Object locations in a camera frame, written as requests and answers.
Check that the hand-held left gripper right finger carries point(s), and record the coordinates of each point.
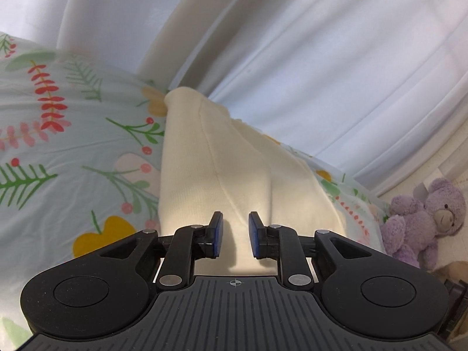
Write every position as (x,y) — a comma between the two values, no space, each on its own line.
(254,236)

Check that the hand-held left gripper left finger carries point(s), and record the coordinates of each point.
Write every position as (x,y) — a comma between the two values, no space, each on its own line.
(216,236)

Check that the cream knit sweater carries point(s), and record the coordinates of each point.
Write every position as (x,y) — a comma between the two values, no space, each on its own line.
(219,161)

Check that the purple teddy bear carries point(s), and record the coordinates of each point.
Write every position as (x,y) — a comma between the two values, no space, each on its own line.
(420,223)

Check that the floral bed sheet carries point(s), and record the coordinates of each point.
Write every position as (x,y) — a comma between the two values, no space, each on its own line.
(73,135)

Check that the white curtain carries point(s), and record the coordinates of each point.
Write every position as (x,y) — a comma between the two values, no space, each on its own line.
(310,62)

